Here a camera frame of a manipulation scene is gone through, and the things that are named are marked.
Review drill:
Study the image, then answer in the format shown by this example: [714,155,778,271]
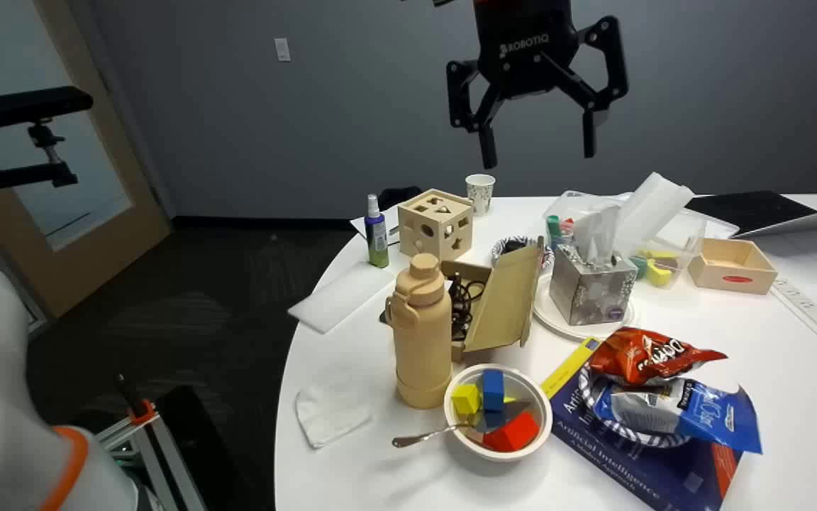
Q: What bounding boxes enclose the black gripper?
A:
[446,0,630,166]

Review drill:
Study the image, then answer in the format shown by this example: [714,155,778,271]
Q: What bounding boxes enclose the small spray bottle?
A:
[364,193,388,269]

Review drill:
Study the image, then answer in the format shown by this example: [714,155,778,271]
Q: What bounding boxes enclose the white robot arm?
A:
[0,0,168,511]

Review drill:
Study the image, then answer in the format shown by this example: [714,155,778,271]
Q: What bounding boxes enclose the tan water bottle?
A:
[386,253,450,409]

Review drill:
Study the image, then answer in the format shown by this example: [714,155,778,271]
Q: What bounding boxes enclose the paper cup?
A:
[464,172,497,216]

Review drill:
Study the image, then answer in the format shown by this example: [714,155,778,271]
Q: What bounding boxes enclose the wooden shape sorter box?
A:
[396,188,474,261]

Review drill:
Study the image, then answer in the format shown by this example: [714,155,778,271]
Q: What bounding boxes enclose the clear plastic container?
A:
[547,172,703,269]

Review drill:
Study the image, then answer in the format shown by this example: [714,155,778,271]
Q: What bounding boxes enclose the grey tissue box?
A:
[551,206,635,327]

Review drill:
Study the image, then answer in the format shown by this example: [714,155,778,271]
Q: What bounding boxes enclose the open cardboard box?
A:
[440,237,542,364]

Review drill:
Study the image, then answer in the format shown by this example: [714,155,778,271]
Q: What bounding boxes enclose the laptop computer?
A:
[690,190,817,237]

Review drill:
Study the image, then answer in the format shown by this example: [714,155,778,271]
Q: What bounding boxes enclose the small wooden tray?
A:
[690,237,778,296]

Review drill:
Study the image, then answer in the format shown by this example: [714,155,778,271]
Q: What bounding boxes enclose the white paper sheet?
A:
[289,267,391,331]

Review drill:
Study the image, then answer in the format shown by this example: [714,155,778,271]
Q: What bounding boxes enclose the yellow ruler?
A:
[538,337,598,398]

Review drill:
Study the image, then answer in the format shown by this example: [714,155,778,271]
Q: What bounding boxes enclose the orange chip bag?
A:
[586,327,723,385]

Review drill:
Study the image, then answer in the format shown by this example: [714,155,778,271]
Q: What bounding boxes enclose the blue toy block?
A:
[479,369,504,412]

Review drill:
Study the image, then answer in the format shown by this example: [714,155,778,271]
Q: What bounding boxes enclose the white bowl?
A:
[442,364,552,463]

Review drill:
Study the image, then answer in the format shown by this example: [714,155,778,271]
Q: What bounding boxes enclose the yellow toy block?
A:
[450,384,481,419]

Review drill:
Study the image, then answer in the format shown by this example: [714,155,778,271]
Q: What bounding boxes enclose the red toy block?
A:
[484,412,538,452]

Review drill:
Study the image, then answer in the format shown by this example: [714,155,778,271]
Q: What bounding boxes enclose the metal spoon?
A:
[388,425,455,449]

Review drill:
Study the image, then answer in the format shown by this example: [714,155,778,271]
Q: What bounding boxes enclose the blue plastic bag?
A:
[551,365,764,511]

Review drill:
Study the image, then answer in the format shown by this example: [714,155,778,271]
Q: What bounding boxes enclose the folded white cloth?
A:
[296,384,371,449]

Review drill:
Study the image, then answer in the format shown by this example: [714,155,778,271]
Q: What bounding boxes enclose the wooden door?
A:
[0,0,169,317]

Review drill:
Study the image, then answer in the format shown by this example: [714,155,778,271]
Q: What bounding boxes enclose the wall light switch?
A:
[272,36,293,61]

